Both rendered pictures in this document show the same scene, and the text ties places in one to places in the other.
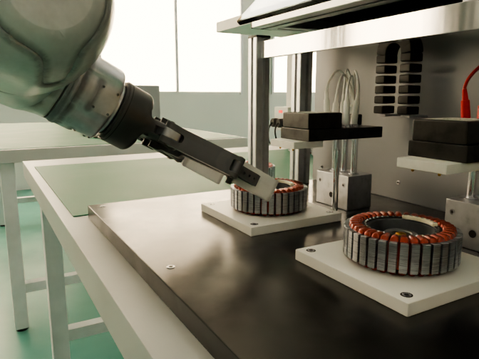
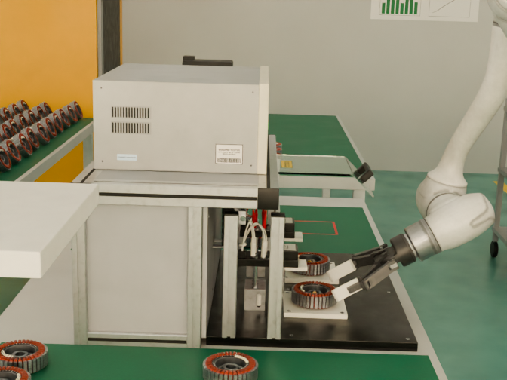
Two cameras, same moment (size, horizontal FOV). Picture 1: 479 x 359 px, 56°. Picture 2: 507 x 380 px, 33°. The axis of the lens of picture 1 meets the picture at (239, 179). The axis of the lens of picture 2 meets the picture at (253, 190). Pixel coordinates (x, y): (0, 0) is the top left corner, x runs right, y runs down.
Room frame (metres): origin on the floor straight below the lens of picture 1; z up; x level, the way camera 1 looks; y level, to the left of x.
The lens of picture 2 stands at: (2.41, 0.80, 1.52)
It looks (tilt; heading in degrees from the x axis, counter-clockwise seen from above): 13 degrees down; 210
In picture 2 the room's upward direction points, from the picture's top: 2 degrees clockwise
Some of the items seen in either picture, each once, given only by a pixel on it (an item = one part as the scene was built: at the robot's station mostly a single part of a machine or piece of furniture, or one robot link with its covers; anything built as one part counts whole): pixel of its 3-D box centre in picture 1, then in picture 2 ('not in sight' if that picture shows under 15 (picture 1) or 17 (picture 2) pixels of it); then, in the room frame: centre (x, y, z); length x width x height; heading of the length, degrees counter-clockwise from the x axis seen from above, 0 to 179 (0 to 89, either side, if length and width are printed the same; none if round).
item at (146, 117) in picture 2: not in sight; (188, 113); (0.69, -0.39, 1.22); 0.44 x 0.39 x 0.20; 30
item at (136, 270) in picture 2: not in sight; (137, 275); (1.02, -0.29, 0.91); 0.28 x 0.03 x 0.32; 120
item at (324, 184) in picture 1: (343, 187); (254, 294); (0.72, -0.17, 0.80); 0.08 x 0.05 x 0.06; 30
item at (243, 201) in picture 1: (268, 195); (314, 295); (0.65, -0.04, 0.80); 0.11 x 0.11 x 0.04
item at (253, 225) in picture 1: (268, 211); (314, 304); (0.65, -0.04, 0.78); 0.15 x 0.15 x 0.01; 30
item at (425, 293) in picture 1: (398, 263); (308, 271); (0.44, -0.16, 0.78); 0.15 x 0.15 x 0.01; 30
